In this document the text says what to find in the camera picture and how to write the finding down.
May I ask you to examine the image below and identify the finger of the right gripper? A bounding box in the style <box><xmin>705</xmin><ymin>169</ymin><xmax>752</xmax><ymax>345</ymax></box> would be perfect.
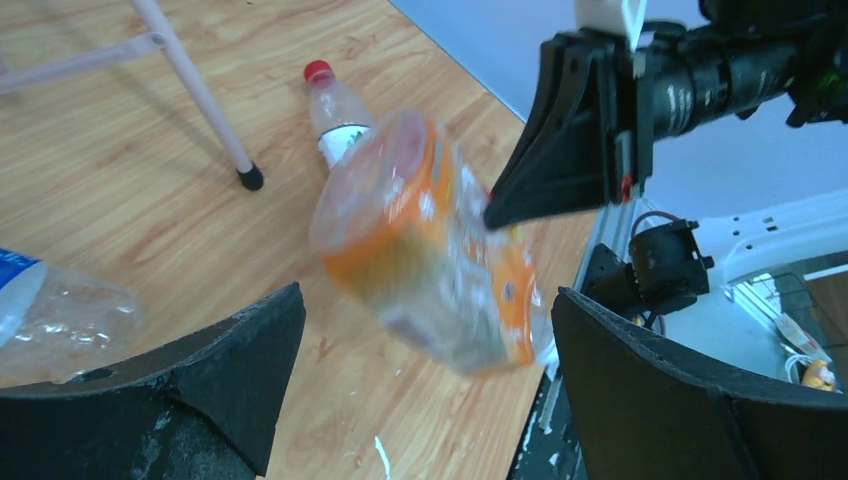
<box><xmin>483</xmin><ymin>29</ymin><xmax>653</xmax><ymax>230</ymax></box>

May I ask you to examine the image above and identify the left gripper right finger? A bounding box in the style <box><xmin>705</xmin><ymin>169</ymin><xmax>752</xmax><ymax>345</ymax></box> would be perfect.
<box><xmin>551</xmin><ymin>287</ymin><xmax>847</xmax><ymax>479</ymax></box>

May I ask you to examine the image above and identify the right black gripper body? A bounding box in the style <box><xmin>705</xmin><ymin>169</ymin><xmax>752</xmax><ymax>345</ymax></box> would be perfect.
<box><xmin>636</xmin><ymin>1</ymin><xmax>847</xmax><ymax>140</ymax></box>

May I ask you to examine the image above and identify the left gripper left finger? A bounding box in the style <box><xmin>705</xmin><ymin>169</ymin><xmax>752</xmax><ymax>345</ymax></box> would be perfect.
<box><xmin>1</xmin><ymin>283</ymin><xmax>306</xmax><ymax>479</ymax></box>

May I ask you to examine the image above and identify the orange label tea bottle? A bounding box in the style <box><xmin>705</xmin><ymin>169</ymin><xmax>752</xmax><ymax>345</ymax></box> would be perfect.
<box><xmin>309</xmin><ymin>109</ymin><xmax>558</xmax><ymax>375</ymax></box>

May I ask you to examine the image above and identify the red cap water bottle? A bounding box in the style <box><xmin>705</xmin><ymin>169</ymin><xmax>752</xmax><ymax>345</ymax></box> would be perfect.
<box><xmin>303</xmin><ymin>60</ymin><xmax>374</xmax><ymax>170</ymax></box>

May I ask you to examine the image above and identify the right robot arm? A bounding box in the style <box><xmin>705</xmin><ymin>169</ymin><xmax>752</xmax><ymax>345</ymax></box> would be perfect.
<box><xmin>483</xmin><ymin>1</ymin><xmax>847</xmax><ymax>318</ymax></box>

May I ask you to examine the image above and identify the blue label pepsi bottle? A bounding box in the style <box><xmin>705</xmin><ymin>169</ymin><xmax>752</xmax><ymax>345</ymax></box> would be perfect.
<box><xmin>1</xmin><ymin>249</ymin><xmax>145</xmax><ymax>388</ymax></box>

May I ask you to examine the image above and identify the pink music stand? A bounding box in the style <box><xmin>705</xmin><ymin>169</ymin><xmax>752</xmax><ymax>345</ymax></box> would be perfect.
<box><xmin>1</xmin><ymin>1</ymin><xmax>265</xmax><ymax>191</ymax></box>

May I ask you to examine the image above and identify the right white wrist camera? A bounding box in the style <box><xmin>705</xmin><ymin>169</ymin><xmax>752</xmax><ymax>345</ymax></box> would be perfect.
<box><xmin>575</xmin><ymin>0</ymin><xmax>648</xmax><ymax>52</ymax></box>

